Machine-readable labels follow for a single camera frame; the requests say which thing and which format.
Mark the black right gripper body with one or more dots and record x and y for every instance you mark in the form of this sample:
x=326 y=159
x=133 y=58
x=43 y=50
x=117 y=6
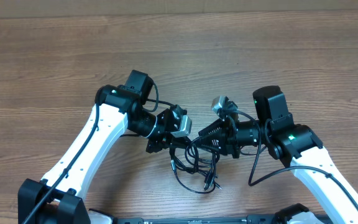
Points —
x=233 y=140

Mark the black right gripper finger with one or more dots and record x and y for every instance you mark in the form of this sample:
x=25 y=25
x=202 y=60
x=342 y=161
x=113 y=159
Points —
x=215 y=141
x=213 y=127

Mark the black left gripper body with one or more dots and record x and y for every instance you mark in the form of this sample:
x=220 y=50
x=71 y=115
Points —
x=156 y=141

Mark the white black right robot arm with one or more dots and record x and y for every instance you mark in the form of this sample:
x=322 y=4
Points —
x=296 y=146

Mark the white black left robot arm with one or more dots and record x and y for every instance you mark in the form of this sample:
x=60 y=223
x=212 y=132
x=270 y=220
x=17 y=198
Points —
x=59 y=197

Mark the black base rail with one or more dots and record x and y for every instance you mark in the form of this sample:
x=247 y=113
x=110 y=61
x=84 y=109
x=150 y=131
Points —
x=197 y=220

